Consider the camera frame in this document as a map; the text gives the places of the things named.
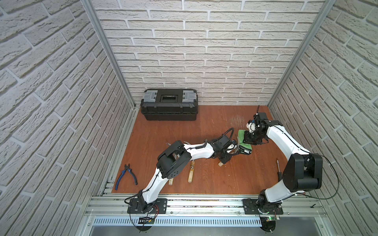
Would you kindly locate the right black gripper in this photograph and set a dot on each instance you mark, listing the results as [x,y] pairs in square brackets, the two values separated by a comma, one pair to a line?
[248,140]

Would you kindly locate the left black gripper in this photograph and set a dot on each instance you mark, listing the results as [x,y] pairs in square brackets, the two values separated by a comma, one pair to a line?
[234,146]

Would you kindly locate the green rag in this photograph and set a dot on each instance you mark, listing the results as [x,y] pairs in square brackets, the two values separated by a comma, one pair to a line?
[243,147]

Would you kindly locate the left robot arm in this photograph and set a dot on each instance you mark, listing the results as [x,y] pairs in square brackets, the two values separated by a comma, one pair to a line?
[175,158]

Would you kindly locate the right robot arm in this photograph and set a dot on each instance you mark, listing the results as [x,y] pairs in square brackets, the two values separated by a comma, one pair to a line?
[303,171]

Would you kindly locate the black plastic toolbox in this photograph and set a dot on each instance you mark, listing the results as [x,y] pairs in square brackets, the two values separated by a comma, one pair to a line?
[174,104]

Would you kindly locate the black handled screwdriver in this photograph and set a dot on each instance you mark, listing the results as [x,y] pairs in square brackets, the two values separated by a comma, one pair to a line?
[280,175]

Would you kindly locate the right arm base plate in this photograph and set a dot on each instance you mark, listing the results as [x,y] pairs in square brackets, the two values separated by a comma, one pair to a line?
[256,206]

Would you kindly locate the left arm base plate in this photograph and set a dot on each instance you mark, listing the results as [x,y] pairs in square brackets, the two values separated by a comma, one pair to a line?
[140,207]

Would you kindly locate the aluminium front rail frame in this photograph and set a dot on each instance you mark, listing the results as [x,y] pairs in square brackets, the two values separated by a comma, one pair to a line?
[199,211]

